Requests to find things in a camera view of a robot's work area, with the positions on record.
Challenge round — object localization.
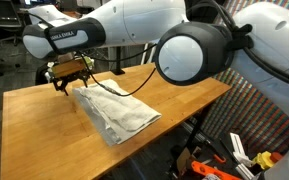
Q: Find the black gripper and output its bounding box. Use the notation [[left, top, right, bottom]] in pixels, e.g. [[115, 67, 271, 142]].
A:
[[51, 69, 92, 97]]

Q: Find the white woven cloth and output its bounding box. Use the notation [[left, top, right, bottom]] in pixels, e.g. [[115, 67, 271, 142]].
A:
[[73, 78, 163, 145]]

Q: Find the black vertical stand pole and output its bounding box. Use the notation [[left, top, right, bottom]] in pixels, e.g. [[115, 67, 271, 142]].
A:
[[112, 45, 127, 76]]

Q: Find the open cardboard box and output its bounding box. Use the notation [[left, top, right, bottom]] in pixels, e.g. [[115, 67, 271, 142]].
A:
[[175, 145, 202, 173]]

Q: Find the yellow green plastic object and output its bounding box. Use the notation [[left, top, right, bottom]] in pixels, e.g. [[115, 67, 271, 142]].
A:
[[251, 150, 275, 170]]

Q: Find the orange round cap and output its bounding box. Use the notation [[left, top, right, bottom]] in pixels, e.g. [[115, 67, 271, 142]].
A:
[[269, 151, 285, 164]]

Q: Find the brown wrist camera box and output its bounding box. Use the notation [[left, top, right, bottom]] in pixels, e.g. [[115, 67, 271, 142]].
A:
[[51, 55, 95, 80]]

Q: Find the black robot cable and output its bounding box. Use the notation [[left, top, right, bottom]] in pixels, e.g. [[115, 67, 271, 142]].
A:
[[27, 13, 289, 98]]

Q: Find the silver floor rail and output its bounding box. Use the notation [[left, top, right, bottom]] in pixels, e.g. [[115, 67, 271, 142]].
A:
[[180, 121, 216, 145]]

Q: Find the orange handled clamp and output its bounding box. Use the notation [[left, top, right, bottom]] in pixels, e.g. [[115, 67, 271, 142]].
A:
[[203, 139, 228, 165]]

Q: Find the white aluminium rail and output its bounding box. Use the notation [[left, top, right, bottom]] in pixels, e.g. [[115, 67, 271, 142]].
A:
[[229, 132, 256, 180]]

